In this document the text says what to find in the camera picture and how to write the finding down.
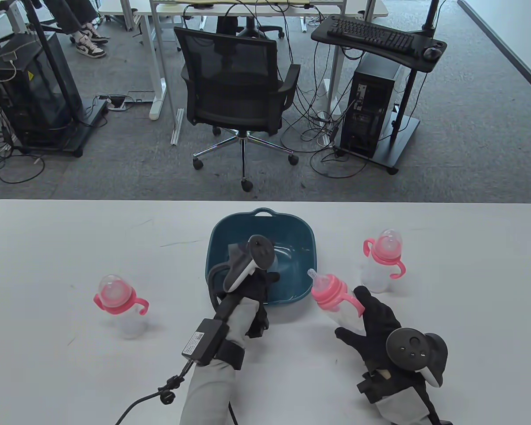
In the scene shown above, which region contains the black office chair base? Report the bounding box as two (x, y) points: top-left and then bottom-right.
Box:
(215, 15), (286, 39)

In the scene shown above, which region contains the black rolling workstation cart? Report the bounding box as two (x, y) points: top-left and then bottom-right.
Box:
(311, 0), (448, 175)

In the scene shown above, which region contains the white standing desk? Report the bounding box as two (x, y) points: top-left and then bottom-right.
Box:
(98, 0), (389, 121)

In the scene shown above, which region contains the teal plastic basin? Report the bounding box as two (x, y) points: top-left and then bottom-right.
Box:
(205, 207), (319, 307)

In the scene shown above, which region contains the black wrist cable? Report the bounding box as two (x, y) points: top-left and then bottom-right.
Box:
(115, 361), (193, 425)

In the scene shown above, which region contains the person's right hand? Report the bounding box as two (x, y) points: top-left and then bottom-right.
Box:
(335, 286), (403, 377)

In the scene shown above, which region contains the black keyboard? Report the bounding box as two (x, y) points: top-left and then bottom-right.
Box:
(327, 17), (416, 56)

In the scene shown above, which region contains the clear plastic baby bottle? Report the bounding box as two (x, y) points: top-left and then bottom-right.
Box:
(93, 274), (150, 340)
(361, 229), (407, 294)
(308, 269), (368, 337)

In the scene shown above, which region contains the black mesh office chair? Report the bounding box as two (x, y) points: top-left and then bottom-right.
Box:
(173, 26), (301, 192)

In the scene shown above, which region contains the black adapter box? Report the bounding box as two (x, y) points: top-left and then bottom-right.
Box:
(181, 320), (231, 367)

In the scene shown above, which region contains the black equipment cabinet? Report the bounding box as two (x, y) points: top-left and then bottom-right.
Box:
(0, 32), (73, 144)

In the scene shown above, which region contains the aluminium profile bar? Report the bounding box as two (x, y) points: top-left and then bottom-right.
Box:
(171, 108), (185, 146)

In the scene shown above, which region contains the person's left hand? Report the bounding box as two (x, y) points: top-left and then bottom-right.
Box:
(237, 268), (280, 339)

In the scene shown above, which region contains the tangle of black cables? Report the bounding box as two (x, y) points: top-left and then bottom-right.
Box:
(281, 66), (372, 180)
(0, 128), (46, 184)

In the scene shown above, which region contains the black computer tower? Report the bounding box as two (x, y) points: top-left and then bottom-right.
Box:
(340, 53), (403, 159)

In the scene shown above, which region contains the black white VR controller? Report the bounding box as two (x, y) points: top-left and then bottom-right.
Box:
(386, 327), (449, 389)
(209, 235), (278, 310)

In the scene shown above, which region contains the black white power strip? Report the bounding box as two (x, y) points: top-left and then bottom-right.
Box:
(98, 94), (135, 111)

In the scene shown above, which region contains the black wheeled stand with pole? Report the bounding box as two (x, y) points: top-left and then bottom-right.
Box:
(9, 0), (110, 158)

